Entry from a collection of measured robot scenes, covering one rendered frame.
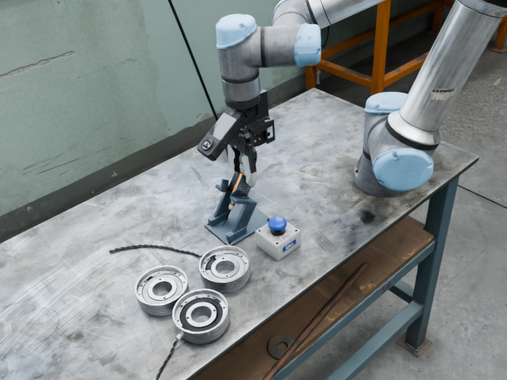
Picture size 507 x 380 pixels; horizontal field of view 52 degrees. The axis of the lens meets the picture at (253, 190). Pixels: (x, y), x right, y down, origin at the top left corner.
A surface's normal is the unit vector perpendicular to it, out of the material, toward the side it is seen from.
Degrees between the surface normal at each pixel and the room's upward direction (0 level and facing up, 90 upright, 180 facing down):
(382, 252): 0
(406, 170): 97
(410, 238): 0
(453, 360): 0
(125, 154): 90
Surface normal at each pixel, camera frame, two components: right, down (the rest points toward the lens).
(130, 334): -0.07, -0.79
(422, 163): -0.09, 0.71
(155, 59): 0.66, 0.42
